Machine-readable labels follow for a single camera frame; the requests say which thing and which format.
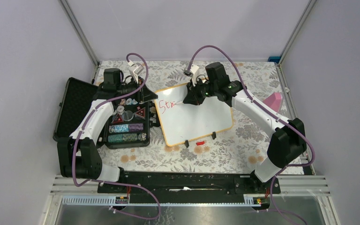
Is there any pink wedge block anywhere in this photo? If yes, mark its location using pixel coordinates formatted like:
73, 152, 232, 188
263, 92, 284, 113

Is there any black poker chip case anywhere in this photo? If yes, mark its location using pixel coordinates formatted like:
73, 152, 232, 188
53, 77, 152, 149

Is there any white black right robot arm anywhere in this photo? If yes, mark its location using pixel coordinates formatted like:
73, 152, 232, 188
183, 62, 307, 193

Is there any floral patterned table mat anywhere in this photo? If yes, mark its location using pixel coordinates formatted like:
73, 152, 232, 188
98, 61, 282, 173

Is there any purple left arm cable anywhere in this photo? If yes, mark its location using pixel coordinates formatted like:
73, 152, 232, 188
71, 52, 162, 220

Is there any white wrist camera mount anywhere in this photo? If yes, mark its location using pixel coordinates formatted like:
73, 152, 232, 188
128, 61, 144, 82
184, 64, 200, 86

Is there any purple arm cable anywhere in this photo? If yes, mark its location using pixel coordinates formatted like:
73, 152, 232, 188
187, 45, 316, 224
71, 52, 162, 220

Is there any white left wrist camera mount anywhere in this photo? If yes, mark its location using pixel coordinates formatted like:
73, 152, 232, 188
128, 61, 144, 82

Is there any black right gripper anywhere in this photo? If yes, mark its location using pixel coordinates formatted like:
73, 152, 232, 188
184, 77, 218, 105

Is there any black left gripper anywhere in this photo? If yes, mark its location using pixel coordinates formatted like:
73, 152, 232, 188
117, 76, 158, 103

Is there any red marker cap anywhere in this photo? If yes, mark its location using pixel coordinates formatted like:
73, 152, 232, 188
196, 141, 205, 146

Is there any yellow framed whiteboard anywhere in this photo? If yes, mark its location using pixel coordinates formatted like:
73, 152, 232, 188
154, 83, 233, 146

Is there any blue corner bracket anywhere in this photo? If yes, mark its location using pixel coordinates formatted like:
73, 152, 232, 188
268, 56, 281, 64

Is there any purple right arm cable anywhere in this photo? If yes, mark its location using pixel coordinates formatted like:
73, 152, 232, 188
187, 45, 316, 224

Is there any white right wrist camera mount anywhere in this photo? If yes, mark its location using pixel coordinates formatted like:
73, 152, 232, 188
184, 64, 200, 86

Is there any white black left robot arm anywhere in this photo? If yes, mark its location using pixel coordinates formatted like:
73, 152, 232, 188
53, 64, 158, 193

